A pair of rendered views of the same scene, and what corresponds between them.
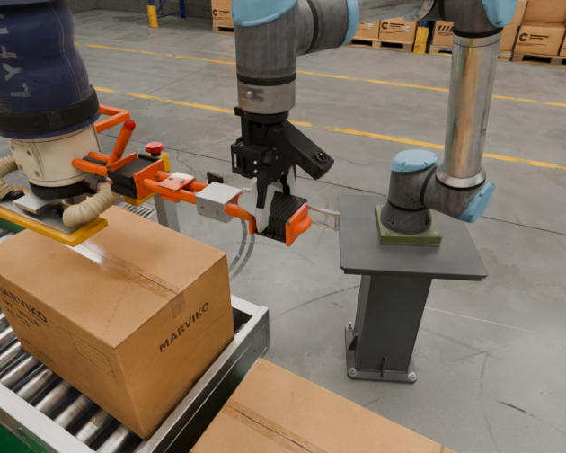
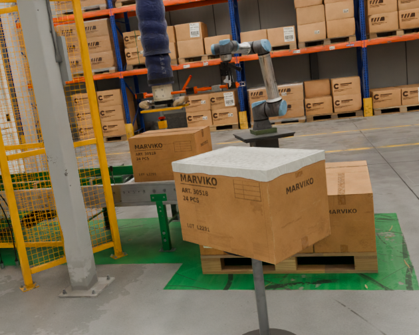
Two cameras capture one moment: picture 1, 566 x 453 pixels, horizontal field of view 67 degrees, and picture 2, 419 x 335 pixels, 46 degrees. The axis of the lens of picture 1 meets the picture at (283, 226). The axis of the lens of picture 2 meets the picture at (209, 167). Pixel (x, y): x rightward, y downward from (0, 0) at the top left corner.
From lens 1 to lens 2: 348 cm
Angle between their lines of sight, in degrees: 27
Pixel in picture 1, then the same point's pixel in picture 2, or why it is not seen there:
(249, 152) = (225, 69)
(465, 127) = (269, 80)
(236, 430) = not seen: hidden behind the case
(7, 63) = (162, 66)
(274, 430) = not seen: hidden behind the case
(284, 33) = (229, 45)
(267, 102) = (228, 57)
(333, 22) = (235, 44)
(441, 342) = not seen: hidden behind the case
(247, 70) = (223, 52)
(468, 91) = (267, 69)
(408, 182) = (259, 109)
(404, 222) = (262, 125)
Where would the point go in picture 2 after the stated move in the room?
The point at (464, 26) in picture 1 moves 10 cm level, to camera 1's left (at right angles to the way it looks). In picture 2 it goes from (260, 52) to (249, 54)
